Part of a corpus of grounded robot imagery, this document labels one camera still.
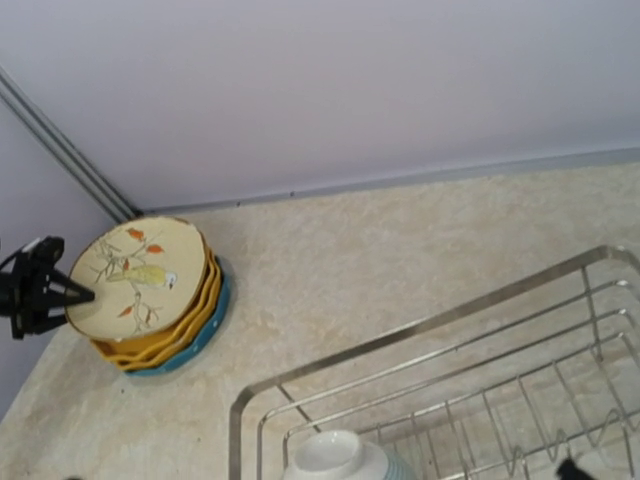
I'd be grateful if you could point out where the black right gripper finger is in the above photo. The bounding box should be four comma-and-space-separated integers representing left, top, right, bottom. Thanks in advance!
557, 458, 593, 480

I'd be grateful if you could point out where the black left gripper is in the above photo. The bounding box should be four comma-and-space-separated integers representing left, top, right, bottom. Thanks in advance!
1, 236, 95, 340

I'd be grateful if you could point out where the cream bird pattern plate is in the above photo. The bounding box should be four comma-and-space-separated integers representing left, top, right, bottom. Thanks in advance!
65, 216, 210, 341

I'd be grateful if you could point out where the blue polka dot plate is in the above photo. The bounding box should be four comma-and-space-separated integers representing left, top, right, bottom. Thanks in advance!
125, 272, 232, 378

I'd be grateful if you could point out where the pale green ribbed bowl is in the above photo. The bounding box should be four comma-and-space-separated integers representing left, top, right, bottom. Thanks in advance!
282, 430, 417, 480

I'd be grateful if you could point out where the metal wire dish rack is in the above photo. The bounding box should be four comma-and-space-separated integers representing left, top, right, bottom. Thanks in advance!
227, 245, 639, 479

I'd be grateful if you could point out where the left aluminium frame post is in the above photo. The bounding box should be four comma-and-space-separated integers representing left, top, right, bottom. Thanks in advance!
1, 68, 143, 222

